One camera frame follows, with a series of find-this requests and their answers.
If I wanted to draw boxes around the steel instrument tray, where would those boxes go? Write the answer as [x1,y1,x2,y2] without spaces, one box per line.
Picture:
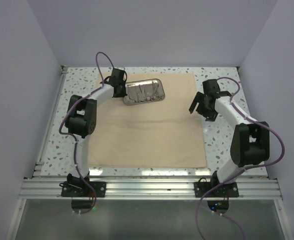
[123,78,165,106]

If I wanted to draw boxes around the beige cloth wrap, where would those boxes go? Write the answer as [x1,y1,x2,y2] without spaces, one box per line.
[88,73,206,169]

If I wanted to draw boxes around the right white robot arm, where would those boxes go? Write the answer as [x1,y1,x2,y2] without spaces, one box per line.
[189,77,270,196]

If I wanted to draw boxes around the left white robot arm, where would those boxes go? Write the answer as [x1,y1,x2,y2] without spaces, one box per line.
[59,68,127,179]

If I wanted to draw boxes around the steel scissors in tray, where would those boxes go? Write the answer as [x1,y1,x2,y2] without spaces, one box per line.
[146,87,162,102]

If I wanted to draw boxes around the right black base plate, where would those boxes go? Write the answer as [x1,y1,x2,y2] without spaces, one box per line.
[193,177,239,198]

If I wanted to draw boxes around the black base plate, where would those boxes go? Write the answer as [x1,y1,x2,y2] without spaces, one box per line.
[193,177,239,198]
[59,174,107,198]

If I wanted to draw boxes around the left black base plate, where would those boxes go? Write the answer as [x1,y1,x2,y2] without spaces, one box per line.
[59,174,107,198]

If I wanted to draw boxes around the aluminium rail frame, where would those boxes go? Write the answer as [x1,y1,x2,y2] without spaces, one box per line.
[19,66,281,201]

